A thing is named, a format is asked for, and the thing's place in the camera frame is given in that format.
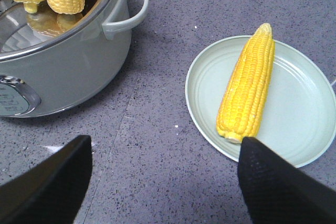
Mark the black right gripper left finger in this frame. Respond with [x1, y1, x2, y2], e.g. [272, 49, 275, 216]
[1, 135, 92, 223]

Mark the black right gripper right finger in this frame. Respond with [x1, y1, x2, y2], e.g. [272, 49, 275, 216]
[237, 137, 335, 223]

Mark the light green round plate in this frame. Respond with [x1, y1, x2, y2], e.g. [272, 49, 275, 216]
[185, 35, 335, 168]

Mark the grey electric cooking pot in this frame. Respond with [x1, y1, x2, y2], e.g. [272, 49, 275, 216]
[1, 0, 149, 118]

